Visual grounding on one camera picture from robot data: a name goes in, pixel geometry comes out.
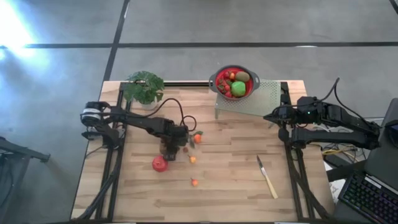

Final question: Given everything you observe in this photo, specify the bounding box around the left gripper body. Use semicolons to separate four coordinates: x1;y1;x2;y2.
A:
166;123;190;147

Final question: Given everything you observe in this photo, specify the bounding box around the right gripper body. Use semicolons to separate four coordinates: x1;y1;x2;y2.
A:
277;105;301;126

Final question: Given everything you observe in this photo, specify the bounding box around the large red toy apple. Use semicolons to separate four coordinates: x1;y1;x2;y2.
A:
152;155;169;173

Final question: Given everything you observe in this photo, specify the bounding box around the green perforated metal shelf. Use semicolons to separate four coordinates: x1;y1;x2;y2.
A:
214;78;282;121

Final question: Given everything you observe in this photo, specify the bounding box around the orange toy mandarin with leaves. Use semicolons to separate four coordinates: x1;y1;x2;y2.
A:
188;130;204;149

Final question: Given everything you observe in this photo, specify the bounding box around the green toy apple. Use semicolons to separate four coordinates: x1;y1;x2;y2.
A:
231;81;247;98

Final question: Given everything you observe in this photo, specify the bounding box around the red colander with grey rim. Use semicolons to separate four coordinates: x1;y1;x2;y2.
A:
208;64;261;101

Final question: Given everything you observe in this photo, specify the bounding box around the green plant in white pot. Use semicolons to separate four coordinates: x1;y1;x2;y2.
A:
122;70;165;110

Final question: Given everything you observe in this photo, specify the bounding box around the black power brick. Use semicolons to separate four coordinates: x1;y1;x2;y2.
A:
323;154;345;168

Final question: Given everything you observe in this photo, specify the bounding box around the white paper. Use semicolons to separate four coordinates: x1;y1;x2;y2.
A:
328;179;343;203

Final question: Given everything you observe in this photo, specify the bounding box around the grey laptop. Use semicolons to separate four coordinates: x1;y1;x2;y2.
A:
337;98;398;224

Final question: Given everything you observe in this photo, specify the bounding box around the small black device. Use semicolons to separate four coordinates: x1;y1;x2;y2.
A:
384;119;398;147

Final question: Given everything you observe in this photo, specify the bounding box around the black metal stand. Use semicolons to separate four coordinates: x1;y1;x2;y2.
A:
0;136;51;224

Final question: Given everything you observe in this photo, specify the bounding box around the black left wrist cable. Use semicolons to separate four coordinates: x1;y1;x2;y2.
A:
145;97;198;132

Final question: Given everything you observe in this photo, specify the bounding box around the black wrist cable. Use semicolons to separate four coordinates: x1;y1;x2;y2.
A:
317;77;374;128
145;97;198;132

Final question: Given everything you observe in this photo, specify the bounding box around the black metal table frame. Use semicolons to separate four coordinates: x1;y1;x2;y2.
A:
70;81;335;223

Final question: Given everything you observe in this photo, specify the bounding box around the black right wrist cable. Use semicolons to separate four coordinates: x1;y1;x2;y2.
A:
317;77;374;128

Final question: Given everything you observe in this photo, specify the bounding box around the yellow cable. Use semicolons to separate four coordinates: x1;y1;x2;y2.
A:
322;146;357;156

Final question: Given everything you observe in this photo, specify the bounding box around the knife with cream handle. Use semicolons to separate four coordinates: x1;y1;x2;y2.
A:
256;155;279;200

